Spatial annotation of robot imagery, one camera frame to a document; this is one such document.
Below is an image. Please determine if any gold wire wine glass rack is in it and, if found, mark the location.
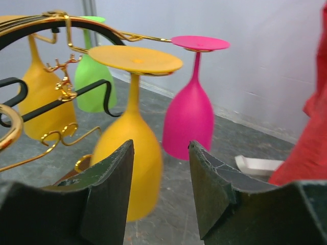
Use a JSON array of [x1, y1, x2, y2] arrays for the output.
[[0, 10, 174, 187]]

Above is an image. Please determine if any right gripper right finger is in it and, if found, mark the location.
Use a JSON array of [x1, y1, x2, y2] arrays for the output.
[[188, 141, 326, 244]]

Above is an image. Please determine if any pink plastic goblet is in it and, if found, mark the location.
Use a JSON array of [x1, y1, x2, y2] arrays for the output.
[[161, 35, 230, 160]]

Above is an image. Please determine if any green plastic goblet back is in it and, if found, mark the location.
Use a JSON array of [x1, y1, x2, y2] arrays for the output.
[[74, 16, 118, 113]]

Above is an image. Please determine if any orange plastic goblet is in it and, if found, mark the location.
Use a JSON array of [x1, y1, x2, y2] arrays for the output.
[[0, 15, 77, 142], [88, 45, 183, 222]]

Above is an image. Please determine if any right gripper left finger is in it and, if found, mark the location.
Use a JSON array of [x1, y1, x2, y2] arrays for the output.
[[1, 140, 134, 244]]

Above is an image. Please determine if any white metal stand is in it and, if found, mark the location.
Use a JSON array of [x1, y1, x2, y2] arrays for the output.
[[235, 155, 283, 177]]

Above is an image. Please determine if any red cloth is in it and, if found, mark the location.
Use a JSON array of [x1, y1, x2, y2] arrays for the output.
[[268, 5, 326, 186]]

